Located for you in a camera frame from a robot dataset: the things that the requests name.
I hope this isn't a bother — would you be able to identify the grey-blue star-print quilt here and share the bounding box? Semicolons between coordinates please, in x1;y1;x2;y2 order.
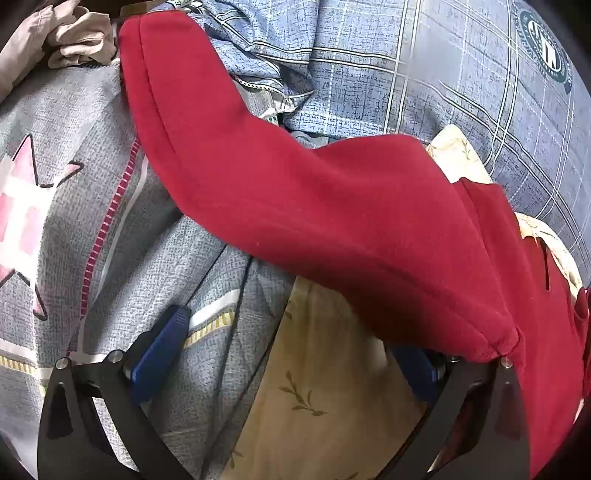
0;60;305;480

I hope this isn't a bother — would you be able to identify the beige crumpled cloth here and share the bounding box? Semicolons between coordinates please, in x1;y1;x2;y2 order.
0;0;121;100

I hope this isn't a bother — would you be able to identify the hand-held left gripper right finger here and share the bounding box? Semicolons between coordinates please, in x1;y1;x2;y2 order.
392;345;536;480

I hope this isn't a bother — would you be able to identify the red garment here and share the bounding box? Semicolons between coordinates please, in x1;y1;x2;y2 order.
117;11;591;480

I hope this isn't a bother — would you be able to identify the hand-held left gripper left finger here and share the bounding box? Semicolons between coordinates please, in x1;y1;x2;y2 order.
37;305;195;480

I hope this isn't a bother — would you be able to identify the cream leaf-print bed sheet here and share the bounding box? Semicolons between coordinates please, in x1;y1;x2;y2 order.
222;124;585;480

